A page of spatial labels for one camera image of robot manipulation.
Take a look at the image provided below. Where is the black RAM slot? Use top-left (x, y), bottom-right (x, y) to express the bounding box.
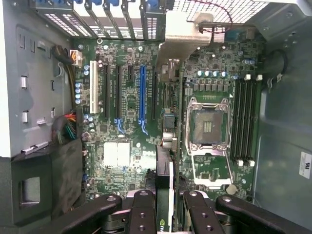
top-left (243, 77), bottom-right (257, 167)
top-left (230, 77), bottom-right (243, 167)

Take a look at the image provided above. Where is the long black expansion slot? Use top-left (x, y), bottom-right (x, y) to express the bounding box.
top-left (104, 63), bottom-right (111, 117)
top-left (115, 65), bottom-right (122, 119)
top-left (150, 70), bottom-right (158, 120)

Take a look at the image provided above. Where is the blue expansion slot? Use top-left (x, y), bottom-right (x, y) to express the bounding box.
top-left (138, 65), bottom-right (150, 136)

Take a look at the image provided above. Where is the white expansion slot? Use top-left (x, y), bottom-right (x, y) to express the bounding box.
top-left (89, 60), bottom-right (99, 114)

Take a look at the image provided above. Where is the silver chipset heatsink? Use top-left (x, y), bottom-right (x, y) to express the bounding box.
top-left (102, 142), bottom-right (132, 167)

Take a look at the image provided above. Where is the CPU socket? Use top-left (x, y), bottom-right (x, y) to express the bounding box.
top-left (186, 96), bottom-right (232, 156)

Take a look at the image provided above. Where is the green motherboard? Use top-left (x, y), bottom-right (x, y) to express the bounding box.
top-left (72, 36), bottom-right (266, 220)

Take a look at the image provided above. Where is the white case sticker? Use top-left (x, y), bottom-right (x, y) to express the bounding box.
top-left (299, 151), bottom-right (312, 180)

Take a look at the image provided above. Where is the open black PC case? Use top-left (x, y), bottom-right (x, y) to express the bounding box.
top-left (0, 0), bottom-right (312, 234)

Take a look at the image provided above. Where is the coloured power wire bundle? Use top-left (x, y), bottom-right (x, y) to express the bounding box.
top-left (52, 111), bottom-right (79, 145)

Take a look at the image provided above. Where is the black plastic cable cover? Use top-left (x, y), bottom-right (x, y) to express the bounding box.
top-left (0, 140), bottom-right (85, 230)

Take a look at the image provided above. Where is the thin black looped wire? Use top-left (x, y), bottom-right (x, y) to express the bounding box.
top-left (265, 48), bottom-right (289, 82)

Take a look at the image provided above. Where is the black sleeved power cable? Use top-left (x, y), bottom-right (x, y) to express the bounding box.
top-left (51, 45), bottom-right (83, 110)

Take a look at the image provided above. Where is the thin red fan wire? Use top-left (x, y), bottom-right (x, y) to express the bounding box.
top-left (195, 0), bottom-right (244, 35)

